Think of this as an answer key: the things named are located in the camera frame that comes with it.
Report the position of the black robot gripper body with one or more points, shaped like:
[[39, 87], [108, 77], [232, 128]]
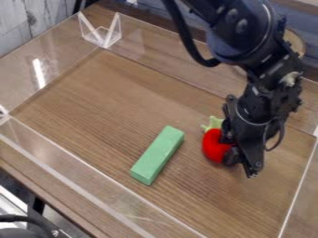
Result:
[[256, 115]]

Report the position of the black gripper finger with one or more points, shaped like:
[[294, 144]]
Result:
[[228, 148], [252, 151]]

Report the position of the red plush strawberry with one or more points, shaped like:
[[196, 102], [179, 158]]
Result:
[[211, 147]]

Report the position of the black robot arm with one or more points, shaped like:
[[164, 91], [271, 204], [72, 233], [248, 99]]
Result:
[[244, 34]]

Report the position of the wooden bowl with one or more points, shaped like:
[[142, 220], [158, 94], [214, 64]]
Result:
[[298, 44]]

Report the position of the green rectangular block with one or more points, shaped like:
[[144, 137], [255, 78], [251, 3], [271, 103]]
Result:
[[154, 158]]

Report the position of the black device with knob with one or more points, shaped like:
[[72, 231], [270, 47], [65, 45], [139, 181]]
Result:
[[43, 226]]

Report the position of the clear acrylic tray wall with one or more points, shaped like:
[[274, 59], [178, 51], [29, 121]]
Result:
[[87, 108]]

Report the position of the clear acrylic corner bracket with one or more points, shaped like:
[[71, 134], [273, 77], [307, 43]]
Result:
[[100, 36]]

